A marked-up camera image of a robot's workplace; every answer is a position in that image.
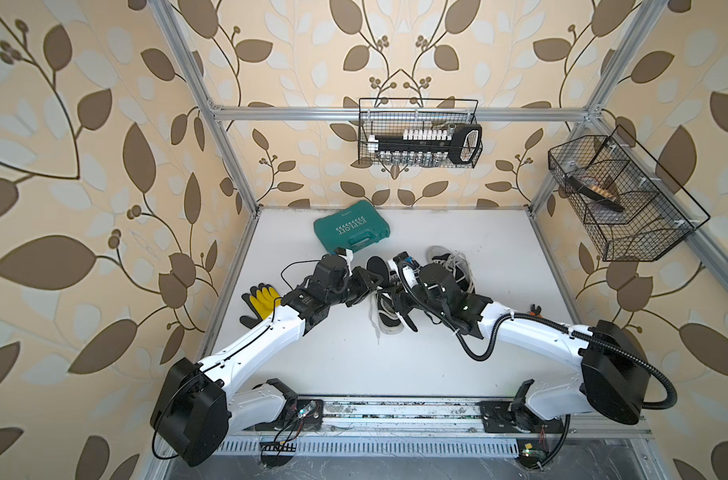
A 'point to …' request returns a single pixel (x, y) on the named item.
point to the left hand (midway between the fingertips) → (380, 275)
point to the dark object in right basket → (607, 201)
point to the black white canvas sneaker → (383, 315)
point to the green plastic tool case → (353, 229)
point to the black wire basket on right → (635, 211)
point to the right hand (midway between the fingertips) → (384, 287)
